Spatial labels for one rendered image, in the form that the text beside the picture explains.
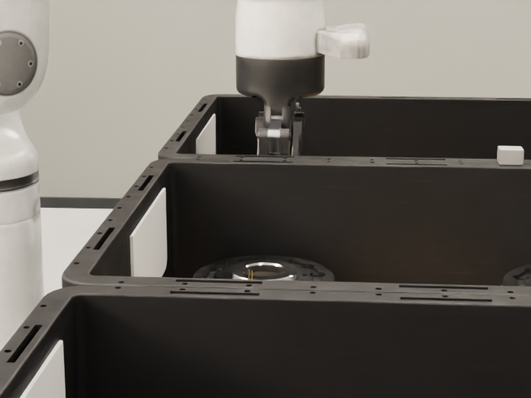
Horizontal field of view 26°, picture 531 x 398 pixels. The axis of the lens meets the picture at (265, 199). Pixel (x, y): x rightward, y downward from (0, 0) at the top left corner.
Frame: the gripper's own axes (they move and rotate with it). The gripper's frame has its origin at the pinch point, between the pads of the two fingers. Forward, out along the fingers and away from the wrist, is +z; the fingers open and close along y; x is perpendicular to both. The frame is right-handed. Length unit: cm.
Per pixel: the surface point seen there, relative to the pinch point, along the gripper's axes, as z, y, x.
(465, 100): -7.3, -17.5, 16.9
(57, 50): 22, -290, -100
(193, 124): -7.6, -2.1, -7.8
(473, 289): -7.4, 40.4, 13.1
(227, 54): 24, -292, -42
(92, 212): 15, -55, -31
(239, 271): -1.2, 19.5, -1.3
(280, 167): -7.2, 12.8, 1.0
